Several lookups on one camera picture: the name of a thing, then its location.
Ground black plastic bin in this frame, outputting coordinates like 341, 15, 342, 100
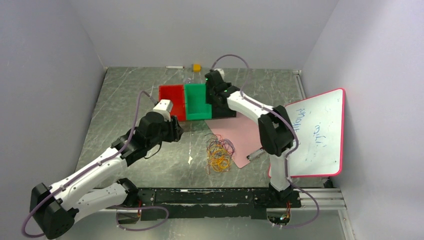
206, 99, 237, 119

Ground green plastic bin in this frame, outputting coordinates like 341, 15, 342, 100
183, 83, 212, 121

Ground red plastic bin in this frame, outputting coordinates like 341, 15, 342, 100
158, 84, 187, 122

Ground yellow cable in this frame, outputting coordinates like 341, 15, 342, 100
205, 143, 233, 174

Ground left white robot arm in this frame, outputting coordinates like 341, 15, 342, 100
29, 110, 183, 240

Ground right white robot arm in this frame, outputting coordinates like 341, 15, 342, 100
205, 69, 295, 207

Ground yellow cube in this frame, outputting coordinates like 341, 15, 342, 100
192, 63, 202, 73

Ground pink clipboard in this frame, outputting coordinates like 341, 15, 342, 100
205, 113, 266, 169

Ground white marker pen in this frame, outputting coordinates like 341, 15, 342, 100
166, 65, 185, 69

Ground pink-framed whiteboard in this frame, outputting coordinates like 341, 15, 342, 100
285, 88, 346, 178

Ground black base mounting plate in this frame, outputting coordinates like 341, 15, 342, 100
120, 187, 302, 221

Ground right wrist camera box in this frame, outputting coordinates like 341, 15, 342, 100
212, 68, 225, 80

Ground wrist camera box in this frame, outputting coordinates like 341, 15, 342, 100
212, 68, 225, 80
152, 99, 173, 119

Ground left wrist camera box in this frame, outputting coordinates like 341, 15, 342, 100
152, 99, 173, 119

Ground aluminium rail frame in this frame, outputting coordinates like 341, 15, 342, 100
44, 187, 357, 240

